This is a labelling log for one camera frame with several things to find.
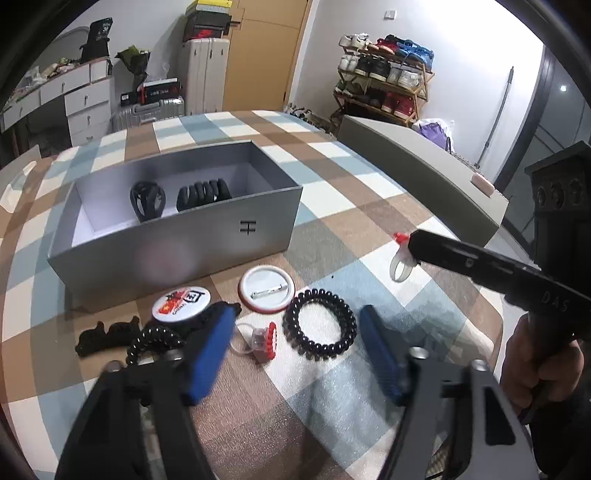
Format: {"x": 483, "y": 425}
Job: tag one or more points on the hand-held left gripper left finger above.
{"x": 210, "y": 350}

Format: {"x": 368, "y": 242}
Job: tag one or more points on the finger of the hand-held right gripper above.
{"x": 480, "y": 265}

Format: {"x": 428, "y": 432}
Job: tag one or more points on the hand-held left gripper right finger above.
{"x": 381, "y": 355}

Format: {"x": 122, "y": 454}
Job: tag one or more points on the grey cardboard box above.
{"x": 184, "y": 249}

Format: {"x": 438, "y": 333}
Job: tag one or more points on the black banana hair clip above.
{"x": 104, "y": 337}

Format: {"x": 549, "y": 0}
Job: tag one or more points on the person's right hand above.
{"x": 521, "y": 369}

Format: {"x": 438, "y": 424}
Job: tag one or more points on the printed round pin badge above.
{"x": 182, "y": 304}

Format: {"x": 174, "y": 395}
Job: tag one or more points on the red-rimmed white pin badge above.
{"x": 265, "y": 290}

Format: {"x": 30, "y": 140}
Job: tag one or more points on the dark wardrobe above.
{"x": 554, "y": 120}

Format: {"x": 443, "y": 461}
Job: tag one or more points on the grey padded cabinet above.
{"x": 415, "y": 166}

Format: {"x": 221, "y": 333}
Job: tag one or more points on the grey mop pole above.
{"x": 501, "y": 110}

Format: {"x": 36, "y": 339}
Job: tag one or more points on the purple plastic bag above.
{"x": 436, "y": 134}

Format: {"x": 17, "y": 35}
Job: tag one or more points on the black hair claw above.
{"x": 147, "y": 198}

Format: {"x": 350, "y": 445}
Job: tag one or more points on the wooden shoe rack with shoes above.
{"x": 383, "y": 78}

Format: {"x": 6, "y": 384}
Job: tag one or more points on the silver hard suitcase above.
{"x": 147, "y": 114}

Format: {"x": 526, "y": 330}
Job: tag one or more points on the black and red box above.
{"x": 159, "y": 90}

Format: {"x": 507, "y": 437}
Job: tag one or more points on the white hard suitcase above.
{"x": 203, "y": 76}

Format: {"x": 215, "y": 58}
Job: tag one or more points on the white drawer dresser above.
{"x": 85, "y": 99}

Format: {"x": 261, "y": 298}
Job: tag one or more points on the dark wrapped flower bouquet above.
{"x": 136, "y": 64}

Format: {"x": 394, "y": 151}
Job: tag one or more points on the wooden door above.
{"x": 263, "y": 55}

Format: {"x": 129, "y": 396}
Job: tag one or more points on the black paper bag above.
{"x": 97, "y": 41}

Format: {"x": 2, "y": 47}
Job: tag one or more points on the stack of shoe boxes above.
{"x": 207, "y": 21}

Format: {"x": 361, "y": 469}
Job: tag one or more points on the arched dresser mirror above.
{"x": 69, "y": 39}

